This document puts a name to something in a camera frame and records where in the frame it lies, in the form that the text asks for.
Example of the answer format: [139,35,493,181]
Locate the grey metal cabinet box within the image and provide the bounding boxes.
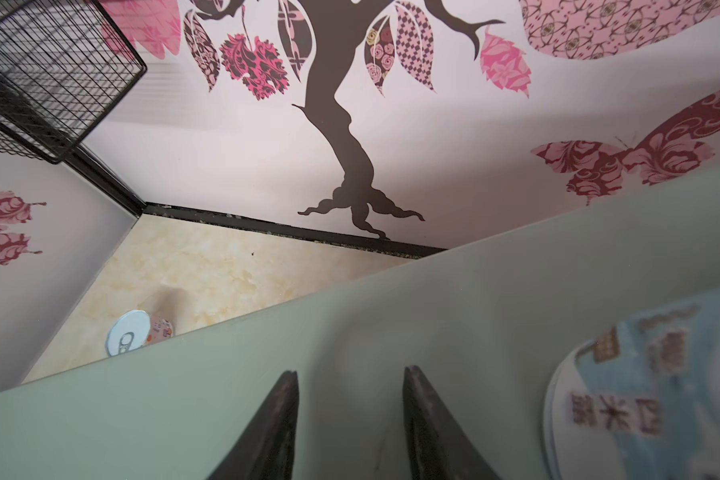
[0,166,720,479]

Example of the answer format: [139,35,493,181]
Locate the pink label can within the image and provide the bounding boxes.
[105,310,175,357]

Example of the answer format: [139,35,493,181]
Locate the black wire basket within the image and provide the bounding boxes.
[0,1,147,164]

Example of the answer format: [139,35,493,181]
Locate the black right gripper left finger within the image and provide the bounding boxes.
[208,371,300,480]

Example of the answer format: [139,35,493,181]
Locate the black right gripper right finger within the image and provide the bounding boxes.
[402,366,498,479]

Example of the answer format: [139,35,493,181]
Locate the teal white label can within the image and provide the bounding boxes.
[542,289,720,479]

